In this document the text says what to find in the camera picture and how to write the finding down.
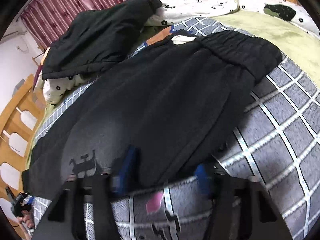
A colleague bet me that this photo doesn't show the black pants with white stripe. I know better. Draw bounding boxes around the black pants with white stripe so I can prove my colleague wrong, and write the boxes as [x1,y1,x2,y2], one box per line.
[22,31,282,199]

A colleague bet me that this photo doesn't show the person's left hand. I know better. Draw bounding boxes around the person's left hand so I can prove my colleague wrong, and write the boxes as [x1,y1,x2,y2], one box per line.
[16,210,34,233]

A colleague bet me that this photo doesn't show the grey grid bed sheet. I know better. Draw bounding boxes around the grey grid bed sheet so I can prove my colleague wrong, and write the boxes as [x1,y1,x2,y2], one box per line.
[30,16,320,240]

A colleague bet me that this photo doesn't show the black jacket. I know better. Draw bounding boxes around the black jacket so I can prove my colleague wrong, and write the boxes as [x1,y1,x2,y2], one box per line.
[42,0,162,80]

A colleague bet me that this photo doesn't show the green blanket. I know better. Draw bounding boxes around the green blanket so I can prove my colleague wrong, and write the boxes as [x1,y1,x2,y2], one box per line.
[213,10,320,86]

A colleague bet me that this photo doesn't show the maroon curtain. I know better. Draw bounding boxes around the maroon curtain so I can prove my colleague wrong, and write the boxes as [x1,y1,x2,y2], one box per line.
[20,0,126,48]

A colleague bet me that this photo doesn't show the white flower print quilt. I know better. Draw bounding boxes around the white flower print quilt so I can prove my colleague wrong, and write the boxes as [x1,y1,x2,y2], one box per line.
[145,0,319,36]

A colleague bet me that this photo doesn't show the wooden bed frame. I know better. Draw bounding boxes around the wooden bed frame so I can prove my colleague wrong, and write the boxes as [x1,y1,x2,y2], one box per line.
[0,74,48,238]

